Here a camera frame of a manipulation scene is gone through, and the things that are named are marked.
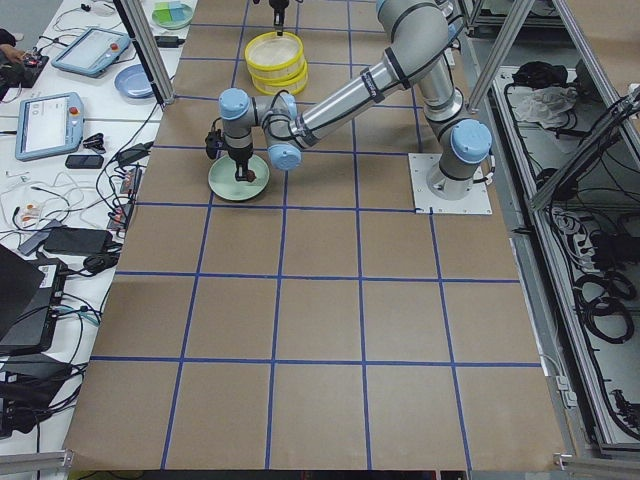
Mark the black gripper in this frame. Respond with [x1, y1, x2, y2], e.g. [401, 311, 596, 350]
[228, 147, 253, 181]
[269, 0, 288, 25]

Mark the yellow steamer basket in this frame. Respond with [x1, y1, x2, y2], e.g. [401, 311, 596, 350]
[251, 62, 308, 95]
[244, 32, 306, 79]

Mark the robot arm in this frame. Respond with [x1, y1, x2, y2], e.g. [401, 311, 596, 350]
[206, 1, 492, 188]

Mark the light green plate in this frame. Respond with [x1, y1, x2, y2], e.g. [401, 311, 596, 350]
[207, 154, 272, 203]

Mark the green bowl with sponges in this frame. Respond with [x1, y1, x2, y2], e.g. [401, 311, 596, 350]
[151, 1, 194, 30]

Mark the black power adapter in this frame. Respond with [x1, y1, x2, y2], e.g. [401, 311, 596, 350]
[154, 35, 184, 48]

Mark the blue plate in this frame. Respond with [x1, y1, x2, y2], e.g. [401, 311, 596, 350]
[114, 64, 153, 99]

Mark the black phone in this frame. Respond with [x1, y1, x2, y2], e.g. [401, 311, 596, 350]
[65, 154, 104, 170]

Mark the teach pendant far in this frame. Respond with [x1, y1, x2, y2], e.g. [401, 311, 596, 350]
[52, 27, 131, 78]

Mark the teach pendant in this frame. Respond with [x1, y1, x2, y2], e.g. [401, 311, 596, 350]
[52, 27, 131, 78]
[15, 92, 84, 162]

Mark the teach pendant near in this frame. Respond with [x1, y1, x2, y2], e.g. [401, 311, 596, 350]
[15, 92, 84, 162]

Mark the black laptop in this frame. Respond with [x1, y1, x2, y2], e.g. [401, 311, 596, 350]
[1, 247, 66, 356]

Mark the aluminium frame post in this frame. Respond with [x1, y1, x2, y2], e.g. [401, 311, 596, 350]
[114, 0, 175, 108]

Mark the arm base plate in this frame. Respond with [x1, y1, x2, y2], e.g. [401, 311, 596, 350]
[408, 153, 493, 216]

